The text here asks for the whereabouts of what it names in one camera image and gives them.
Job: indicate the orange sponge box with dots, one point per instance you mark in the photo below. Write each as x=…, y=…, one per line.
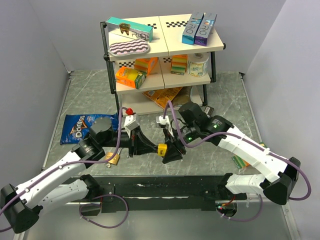
x=130, y=77
x=145, y=65

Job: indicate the purple toothpaste box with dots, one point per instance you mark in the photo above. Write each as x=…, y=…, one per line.
x=205, y=28

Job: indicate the brown seed bag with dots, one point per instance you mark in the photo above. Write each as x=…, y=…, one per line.
x=183, y=96

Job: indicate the blue Doritos chip bag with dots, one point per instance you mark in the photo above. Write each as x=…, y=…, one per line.
x=75, y=127

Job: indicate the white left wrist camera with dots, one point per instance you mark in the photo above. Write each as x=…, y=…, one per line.
x=131, y=121

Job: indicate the beige three-tier shelf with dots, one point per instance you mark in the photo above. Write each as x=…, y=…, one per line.
x=167, y=34

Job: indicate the toilet paper roll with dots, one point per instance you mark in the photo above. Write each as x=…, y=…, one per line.
x=197, y=64

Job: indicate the orange sponge pack on table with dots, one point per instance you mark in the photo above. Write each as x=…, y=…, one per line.
x=239, y=162

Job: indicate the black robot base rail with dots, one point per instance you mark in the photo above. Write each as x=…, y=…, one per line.
x=148, y=193

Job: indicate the orange sponge box front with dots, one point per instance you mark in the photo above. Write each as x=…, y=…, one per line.
x=130, y=77

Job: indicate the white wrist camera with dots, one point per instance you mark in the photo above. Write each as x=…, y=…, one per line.
x=131, y=121
x=162, y=121

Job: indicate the large brass padlock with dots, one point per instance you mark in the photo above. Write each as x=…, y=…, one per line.
x=114, y=161

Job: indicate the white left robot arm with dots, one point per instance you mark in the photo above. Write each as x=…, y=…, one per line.
x=23, y=204

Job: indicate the colourful sponge stack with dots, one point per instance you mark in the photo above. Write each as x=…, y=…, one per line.
x=179, y=64

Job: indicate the orange snack packet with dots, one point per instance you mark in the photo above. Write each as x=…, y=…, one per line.
x=162, y=96

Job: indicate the orange sponge box rear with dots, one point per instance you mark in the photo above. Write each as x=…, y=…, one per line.
x=145, y=65

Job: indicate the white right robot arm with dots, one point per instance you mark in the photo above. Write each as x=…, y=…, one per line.
x=277, y=175

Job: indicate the blue toothpaste box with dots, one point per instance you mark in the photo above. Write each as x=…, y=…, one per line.
x=189, y=33

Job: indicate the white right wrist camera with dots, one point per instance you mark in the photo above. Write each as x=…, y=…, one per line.
x=162, y=121

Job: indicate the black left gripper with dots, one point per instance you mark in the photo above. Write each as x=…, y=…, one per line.
x=143, y=145

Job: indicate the teal toothpaste box lying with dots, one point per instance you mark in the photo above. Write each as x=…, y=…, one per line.
x=129, y=29

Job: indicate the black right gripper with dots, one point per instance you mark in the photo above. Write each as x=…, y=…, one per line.
x=172, y=154

